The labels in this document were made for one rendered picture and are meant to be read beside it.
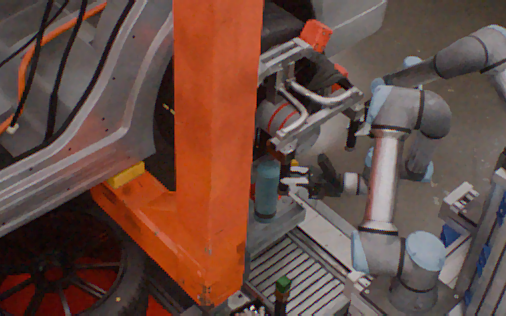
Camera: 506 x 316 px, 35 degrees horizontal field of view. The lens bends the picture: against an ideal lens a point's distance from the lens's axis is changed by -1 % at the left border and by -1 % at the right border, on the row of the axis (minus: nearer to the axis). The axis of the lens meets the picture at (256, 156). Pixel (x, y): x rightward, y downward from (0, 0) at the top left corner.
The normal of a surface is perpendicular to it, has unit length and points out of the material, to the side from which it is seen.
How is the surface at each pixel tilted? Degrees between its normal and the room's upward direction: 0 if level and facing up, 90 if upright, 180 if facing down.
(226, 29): 90
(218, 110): 90
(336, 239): 0
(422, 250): 7
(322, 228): 0
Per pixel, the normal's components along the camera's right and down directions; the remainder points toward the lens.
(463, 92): 0.06, -0.72
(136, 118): 0.67, 0.55
